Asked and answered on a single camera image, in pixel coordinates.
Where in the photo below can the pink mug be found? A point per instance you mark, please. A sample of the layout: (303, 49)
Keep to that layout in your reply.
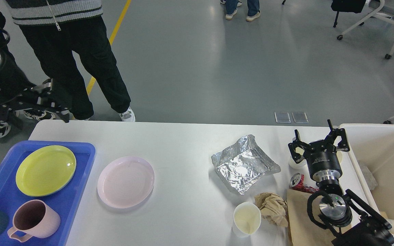
(34, 218)

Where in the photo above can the white paper cup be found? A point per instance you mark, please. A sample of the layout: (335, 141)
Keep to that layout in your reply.
(246, 219)

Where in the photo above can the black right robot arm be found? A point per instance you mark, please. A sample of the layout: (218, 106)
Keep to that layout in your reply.
(351, 220)

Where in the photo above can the grey trash in bin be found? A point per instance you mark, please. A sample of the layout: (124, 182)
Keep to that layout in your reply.
(368, 176)

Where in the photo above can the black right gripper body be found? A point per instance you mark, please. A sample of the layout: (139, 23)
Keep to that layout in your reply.
(323, 163)

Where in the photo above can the crumpled aluminium foil tray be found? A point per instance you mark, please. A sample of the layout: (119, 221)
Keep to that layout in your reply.
(242, 164)

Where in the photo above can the floor socket plate left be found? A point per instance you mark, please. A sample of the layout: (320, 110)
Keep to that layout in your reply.
(282, 117)

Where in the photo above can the person in striped sweater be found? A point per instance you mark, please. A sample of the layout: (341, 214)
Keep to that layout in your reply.
(55, 30)

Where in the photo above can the floor socket plate right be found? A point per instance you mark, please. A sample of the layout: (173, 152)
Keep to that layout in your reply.
(300, 117)

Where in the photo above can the white roll in bin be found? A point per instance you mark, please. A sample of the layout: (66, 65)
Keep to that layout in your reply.
(391, 221)

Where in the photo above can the pink plate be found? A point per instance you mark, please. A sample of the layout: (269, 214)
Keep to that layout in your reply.
(126, 182)

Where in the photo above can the brown paper bag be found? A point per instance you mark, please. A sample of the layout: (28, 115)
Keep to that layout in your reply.
(304, 232)

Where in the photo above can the cream plastic bin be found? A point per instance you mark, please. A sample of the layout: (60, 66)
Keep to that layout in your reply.
(373, 144)

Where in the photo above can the crumpled brown paper ball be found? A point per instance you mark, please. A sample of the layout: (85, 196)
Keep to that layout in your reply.
(273, 208)

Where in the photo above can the person in black trousers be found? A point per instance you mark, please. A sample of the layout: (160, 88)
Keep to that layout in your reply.
(0, 130)

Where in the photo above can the crushed red soda can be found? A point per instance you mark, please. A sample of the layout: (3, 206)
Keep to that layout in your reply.
(297, 183)

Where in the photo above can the small white cup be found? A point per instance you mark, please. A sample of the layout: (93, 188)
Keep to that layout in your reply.
(293, 164)

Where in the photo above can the floor socket plate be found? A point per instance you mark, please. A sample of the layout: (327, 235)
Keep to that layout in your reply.
(300, 117)
(282, 117)

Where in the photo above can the blue plastic tray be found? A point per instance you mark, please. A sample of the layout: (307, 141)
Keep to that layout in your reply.
(65, 202)

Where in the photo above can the yellow plate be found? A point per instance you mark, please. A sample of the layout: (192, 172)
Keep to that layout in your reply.
(46, 171)

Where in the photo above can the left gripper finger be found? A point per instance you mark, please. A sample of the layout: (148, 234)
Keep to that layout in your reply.
(50, 100)
(8, 115)

